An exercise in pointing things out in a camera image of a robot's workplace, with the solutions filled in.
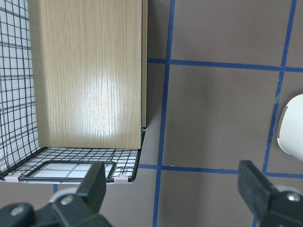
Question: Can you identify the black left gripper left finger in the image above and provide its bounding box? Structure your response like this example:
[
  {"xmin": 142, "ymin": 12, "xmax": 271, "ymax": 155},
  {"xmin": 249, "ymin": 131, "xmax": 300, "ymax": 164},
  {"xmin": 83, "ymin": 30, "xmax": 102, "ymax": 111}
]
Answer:
[{"xmin": 51, "ymin": 161, "xmax": 107, "ymax": 219}]

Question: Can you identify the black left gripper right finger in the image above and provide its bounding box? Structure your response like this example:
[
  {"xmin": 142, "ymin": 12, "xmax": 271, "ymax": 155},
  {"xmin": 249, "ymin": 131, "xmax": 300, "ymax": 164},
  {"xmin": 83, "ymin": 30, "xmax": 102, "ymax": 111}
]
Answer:
[{"xmin": 237, "ymin": 160, "xmax": 303, "ymax": 227}]

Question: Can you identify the white toaster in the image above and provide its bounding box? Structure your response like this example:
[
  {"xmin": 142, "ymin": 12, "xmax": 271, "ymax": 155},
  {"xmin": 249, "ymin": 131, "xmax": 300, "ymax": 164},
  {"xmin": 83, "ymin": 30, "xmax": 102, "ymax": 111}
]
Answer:
[{"xmin": 276, "ymin": 94, "xmax": 303, "ymax": 161}]

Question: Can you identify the wire basket with wood shelf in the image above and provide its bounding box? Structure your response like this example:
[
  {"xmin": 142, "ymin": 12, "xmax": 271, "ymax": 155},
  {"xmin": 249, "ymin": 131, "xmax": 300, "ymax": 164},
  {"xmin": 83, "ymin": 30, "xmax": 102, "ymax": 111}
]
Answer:
[{"xmin": 0, "ymin": 0, "xmax": 148, "ymax": 183}]

